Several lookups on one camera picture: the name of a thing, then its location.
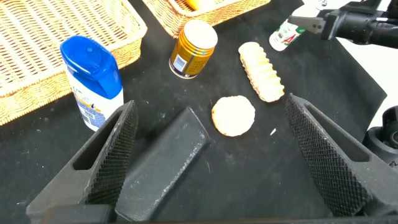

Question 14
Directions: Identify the wicker basket holding toiletries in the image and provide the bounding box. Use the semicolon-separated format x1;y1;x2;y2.
0;0;149;127

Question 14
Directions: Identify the round cream puff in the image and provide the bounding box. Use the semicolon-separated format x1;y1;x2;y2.
211;95;256;138

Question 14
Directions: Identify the golden drink can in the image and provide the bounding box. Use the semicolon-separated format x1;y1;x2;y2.
169;19;218;80

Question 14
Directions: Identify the wicker basket holding food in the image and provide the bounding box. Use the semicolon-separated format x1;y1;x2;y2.
141;0;271;39

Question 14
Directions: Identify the white shampoo bottle blue cap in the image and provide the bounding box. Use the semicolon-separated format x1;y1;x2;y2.
60;35;124;132

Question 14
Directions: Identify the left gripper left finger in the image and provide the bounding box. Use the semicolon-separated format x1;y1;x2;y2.
26;100;139;218

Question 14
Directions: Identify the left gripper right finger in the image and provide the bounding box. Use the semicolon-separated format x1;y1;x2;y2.
284;93;398;217

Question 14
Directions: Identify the long ridged pastry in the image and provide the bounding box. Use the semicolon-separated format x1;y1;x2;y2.
238;41;285;103

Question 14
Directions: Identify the white AD milk bottle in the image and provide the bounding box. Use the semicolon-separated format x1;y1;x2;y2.
269;0;329;52

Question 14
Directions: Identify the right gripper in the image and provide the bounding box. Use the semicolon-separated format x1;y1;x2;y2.
287;0;398;50

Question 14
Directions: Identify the black table cloth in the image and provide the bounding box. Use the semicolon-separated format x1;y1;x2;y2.
0;0;388;224

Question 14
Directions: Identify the black leather pouch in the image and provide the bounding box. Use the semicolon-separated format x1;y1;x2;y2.
114;106;211;222

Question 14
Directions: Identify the yellow lemon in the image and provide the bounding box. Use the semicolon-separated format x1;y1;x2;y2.
185;0;215;11

